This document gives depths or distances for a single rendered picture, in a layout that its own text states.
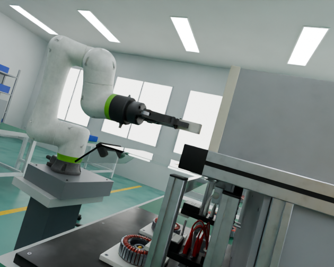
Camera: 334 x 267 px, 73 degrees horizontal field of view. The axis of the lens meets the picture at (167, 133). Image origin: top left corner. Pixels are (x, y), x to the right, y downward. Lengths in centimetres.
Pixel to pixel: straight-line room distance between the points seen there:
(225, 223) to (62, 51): 101
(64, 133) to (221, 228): 95
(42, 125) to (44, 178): 25
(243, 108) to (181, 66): 558
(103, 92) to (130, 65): 589
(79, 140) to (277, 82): 96
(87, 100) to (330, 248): 70
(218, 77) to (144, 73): 199
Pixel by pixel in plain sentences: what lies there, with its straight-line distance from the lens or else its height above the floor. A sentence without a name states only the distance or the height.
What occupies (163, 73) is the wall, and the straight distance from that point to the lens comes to 615.
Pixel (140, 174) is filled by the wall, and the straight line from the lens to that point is 588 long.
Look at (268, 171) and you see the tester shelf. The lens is 40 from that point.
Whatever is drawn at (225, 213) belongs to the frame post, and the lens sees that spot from 43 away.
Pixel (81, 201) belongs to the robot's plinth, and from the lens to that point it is 122.
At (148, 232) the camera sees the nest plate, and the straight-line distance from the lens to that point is 89.
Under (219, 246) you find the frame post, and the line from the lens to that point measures 44.
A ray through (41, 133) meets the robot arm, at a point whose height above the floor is 100.
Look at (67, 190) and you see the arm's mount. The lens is 112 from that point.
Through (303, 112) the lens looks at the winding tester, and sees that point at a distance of 53.
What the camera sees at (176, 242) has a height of 87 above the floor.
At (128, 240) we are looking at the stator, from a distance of 71.
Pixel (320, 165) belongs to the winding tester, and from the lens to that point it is 53.
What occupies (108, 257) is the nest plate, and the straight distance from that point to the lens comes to 68.
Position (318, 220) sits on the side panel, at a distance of 43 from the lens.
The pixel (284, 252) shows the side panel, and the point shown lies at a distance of 43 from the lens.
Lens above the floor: 110
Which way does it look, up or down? 3 degrees up
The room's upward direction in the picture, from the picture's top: 16 degrees clockwise
